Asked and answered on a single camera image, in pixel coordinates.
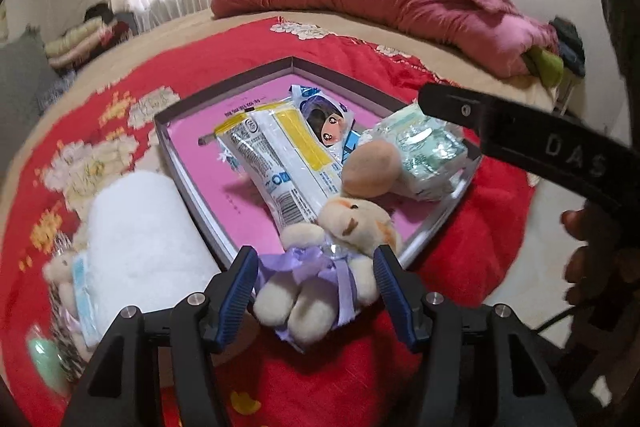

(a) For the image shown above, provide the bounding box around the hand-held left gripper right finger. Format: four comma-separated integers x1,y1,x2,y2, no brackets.
372,244,578,427

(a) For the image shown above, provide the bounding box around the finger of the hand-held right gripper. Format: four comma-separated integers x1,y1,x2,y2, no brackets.
417,82,496,142

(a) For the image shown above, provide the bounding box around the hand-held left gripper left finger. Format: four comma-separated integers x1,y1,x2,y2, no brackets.
60,246,261,427

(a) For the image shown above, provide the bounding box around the white green soft tissue pack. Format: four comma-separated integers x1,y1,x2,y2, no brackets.
357,103,471,202

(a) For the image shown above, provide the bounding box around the plush bear with purple ribbon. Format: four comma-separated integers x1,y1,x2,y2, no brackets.
252,194,401,350

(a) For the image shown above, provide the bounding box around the beige round plush ball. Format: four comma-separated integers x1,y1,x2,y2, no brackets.
341,141,402,198

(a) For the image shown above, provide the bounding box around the blue cartoon face packet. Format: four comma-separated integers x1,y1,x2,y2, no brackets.
289,83,363,168

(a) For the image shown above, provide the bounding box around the dark box with pink interior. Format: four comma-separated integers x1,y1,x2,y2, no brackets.
154,56,483,270

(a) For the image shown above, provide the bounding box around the yellow white wet wipes packet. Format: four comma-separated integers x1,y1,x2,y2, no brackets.
214,101,346,228

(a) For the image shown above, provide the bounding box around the person's right hand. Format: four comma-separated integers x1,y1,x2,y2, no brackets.
561,202,623,308

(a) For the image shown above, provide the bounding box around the green cloth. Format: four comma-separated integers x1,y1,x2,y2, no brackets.
525,47,566,88

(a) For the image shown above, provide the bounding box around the red floral blanket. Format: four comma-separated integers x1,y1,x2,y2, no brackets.
0,17,536,427

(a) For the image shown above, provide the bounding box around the dark clothes pile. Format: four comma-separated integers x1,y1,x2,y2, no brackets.
549,18,586,78

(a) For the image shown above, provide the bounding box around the white paper towel roll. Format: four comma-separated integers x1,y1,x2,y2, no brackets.
82,171,221,338

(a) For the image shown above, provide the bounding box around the green floral tissue pack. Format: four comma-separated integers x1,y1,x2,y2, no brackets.
70,252,103,350

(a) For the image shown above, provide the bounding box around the small beige plush bear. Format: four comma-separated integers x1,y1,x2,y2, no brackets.
42,249,76,289

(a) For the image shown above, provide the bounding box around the mint green pouch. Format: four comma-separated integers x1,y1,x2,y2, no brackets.
27,337,67,394

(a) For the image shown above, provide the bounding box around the beige bed sheet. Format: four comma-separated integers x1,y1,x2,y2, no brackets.
60,7,561,118

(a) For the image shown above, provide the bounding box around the dark patterned cloth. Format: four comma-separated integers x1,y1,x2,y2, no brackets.
37,72,78,112

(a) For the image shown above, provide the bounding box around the stack of folded blankets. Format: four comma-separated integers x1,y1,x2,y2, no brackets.
44,4,136,70

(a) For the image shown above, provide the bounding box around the grey quilted headboard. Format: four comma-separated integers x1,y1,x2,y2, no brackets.
0,29,56,152

